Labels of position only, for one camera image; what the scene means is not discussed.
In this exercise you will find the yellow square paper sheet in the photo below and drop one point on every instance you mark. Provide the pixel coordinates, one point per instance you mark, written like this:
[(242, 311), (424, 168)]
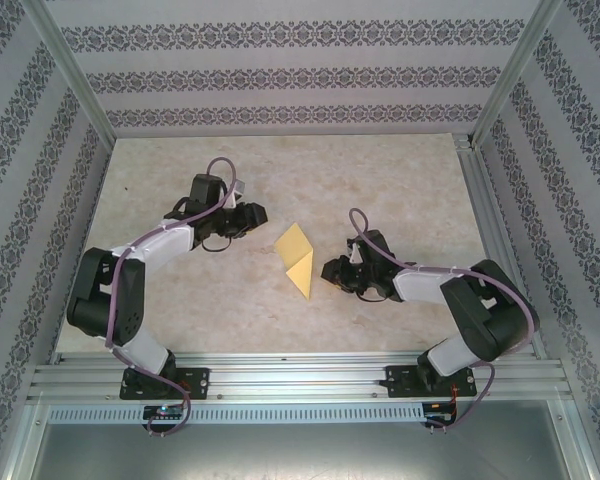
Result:
[(300, 270)]

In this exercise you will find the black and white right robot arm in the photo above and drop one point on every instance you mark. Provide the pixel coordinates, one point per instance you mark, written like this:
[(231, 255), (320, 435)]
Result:
[(485, 320)]

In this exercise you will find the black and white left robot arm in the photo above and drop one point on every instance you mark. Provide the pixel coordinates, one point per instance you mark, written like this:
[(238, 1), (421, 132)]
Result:
[(110, 295)]

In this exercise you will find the grey metal sheet tray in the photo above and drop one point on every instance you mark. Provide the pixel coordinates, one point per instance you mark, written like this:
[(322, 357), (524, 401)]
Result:
[(300, 452)]

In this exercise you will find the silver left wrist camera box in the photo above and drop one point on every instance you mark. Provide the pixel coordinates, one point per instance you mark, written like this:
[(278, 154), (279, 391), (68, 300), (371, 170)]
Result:
[(236, 192)]

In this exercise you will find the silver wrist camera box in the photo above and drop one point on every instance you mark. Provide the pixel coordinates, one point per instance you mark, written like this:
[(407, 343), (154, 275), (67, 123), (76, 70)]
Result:
[(236, 192), (356, 251)]

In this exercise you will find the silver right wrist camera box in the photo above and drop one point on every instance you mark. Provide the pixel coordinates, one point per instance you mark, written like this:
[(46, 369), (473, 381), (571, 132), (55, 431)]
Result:
[(356, 251)]

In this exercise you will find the aluminium mounting rail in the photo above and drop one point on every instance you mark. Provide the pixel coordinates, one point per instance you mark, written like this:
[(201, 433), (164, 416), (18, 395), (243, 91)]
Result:
[(295, 375)]

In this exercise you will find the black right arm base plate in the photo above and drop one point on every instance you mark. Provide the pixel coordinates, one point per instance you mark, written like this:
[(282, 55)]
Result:
[(397, 382)]

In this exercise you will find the aluminium side rail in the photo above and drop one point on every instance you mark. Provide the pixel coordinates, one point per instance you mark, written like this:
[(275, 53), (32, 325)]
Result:
[(495, 215)]

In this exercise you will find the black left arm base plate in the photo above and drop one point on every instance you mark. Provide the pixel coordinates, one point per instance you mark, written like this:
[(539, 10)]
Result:
[(197, 382)]

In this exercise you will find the aluminium frame post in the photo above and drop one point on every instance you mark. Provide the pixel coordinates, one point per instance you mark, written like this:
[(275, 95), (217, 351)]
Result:
[(517, 70), (75, 75)]

